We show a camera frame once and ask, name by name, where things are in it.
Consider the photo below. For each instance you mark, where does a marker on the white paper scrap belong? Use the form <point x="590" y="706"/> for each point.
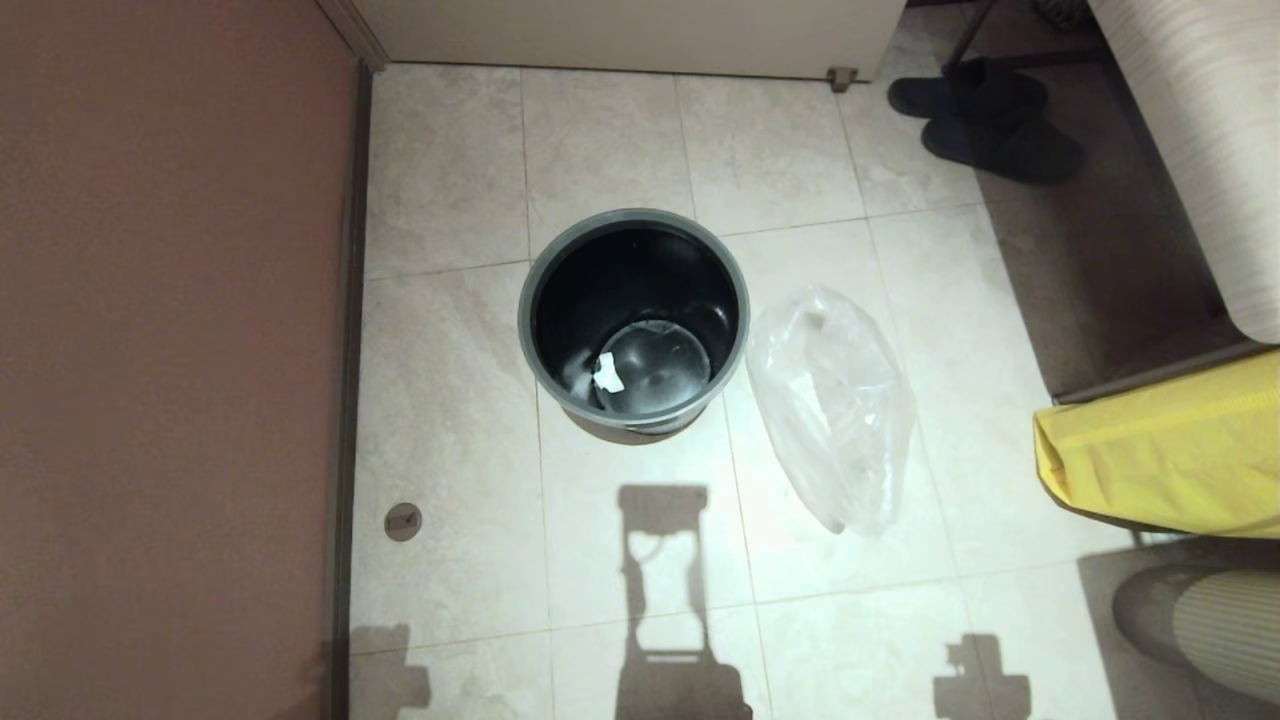
<point x="608" y="375"/>

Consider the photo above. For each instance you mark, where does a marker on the yellow cloth bag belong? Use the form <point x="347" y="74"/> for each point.
<point x="1170" y="450"/>

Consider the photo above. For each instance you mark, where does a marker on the grey round trash bin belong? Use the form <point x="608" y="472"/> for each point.
<point x="640" y="270"/>

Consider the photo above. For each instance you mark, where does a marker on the clear plastic trash bag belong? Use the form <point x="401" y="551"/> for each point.
<point x="830" y="400"/>

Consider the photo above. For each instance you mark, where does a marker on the dark metal frame rail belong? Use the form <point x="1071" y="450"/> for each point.
<point x="1150" y="373"/>

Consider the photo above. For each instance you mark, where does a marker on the beige striped sofa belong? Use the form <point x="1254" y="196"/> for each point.
<point x="1200" y="130"/>

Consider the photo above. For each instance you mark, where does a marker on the grey ribbed round stool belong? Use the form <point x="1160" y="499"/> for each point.
<point x="1220" y="620"/>

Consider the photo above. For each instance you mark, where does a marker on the round metal floor plate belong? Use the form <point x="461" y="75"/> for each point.
<point x="403" y="522"/>

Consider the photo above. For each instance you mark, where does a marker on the metal door stopper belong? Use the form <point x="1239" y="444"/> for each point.
<point x="842" y="78"/>

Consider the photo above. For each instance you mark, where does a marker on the white door panel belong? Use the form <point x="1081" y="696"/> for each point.
<point x="640" y="35"/>

